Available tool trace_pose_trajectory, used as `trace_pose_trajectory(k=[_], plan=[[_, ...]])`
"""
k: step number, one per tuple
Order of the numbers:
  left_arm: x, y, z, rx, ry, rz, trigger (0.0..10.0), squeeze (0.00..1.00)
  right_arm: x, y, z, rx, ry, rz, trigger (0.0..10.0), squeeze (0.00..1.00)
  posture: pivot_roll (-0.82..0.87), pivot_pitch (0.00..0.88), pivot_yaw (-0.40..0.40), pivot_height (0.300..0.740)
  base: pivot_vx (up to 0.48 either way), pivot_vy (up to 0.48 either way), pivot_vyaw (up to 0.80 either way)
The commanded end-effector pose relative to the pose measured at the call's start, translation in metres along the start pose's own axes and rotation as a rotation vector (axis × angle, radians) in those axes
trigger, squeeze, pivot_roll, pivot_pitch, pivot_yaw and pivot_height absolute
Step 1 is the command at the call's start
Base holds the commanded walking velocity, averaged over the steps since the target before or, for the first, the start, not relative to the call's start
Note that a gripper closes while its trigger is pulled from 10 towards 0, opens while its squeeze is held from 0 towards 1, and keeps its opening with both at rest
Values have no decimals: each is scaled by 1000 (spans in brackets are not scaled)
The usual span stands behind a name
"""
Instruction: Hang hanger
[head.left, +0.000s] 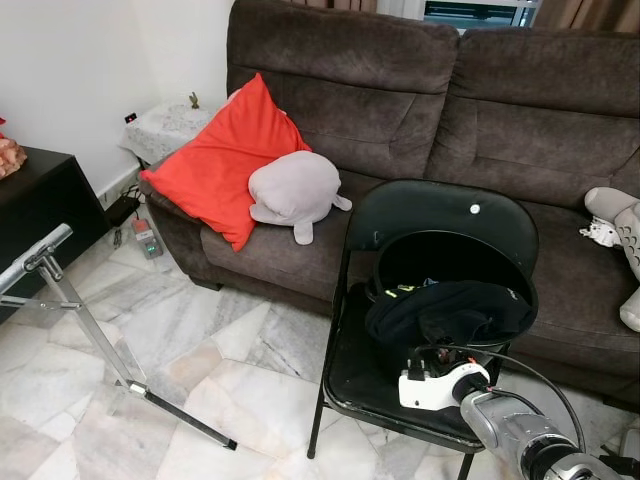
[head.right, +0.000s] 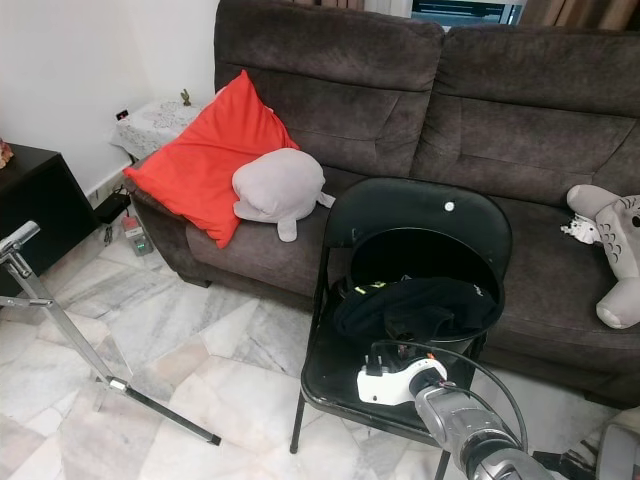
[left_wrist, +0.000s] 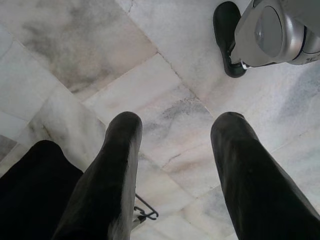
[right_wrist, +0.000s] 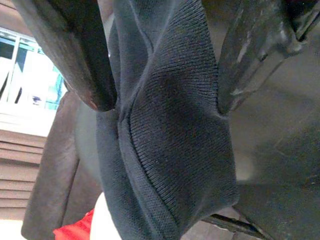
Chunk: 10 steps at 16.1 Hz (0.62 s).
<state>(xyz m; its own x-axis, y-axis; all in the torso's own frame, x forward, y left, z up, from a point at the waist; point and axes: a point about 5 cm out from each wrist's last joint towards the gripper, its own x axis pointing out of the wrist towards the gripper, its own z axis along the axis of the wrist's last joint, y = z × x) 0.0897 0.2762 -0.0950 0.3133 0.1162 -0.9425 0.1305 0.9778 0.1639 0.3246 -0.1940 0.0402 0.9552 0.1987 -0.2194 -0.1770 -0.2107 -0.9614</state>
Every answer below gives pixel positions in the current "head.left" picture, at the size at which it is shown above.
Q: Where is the black garment neon green mark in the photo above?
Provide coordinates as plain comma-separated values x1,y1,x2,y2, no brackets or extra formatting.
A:
365,280,536,349

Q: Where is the black round bucket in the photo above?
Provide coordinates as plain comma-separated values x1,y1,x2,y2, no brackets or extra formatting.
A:
375,230,538,351

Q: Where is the black folding chair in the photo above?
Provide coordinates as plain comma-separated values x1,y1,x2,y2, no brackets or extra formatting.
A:
307,180,541,480

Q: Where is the grey round plush toy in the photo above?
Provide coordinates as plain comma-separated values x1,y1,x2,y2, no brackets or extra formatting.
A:
248,150,353,246

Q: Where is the dark brown fabric sofa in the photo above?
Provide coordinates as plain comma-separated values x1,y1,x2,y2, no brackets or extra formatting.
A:
140,0,640,406

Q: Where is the red cushion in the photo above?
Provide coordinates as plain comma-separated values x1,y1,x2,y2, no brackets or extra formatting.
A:
140,72,313,253

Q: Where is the power strip green light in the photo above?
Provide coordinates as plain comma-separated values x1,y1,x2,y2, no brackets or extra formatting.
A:
130,215,166,259

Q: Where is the black power adapter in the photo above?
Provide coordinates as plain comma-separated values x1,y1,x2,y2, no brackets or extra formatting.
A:
105,195,141,229

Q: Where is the side table lace cloth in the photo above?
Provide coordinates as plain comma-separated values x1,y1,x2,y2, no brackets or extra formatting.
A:
118,100,226,166

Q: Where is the silver metal clothes rack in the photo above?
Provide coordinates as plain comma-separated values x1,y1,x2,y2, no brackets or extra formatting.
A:
0,223,239,451

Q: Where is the black television console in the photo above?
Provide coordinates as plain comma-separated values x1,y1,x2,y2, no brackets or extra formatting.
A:
0,147,111,321

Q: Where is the red gold Buddha statue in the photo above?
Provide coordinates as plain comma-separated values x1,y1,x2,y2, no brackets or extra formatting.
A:
0,118,26,179

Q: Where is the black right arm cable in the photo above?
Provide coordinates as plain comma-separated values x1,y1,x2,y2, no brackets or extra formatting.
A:
432,343,591,451

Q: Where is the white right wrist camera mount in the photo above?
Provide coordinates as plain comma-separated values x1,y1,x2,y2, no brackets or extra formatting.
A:
398,362,491,411

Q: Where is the window with metal frame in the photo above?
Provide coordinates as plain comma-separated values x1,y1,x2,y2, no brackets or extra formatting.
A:
420,0,541,29

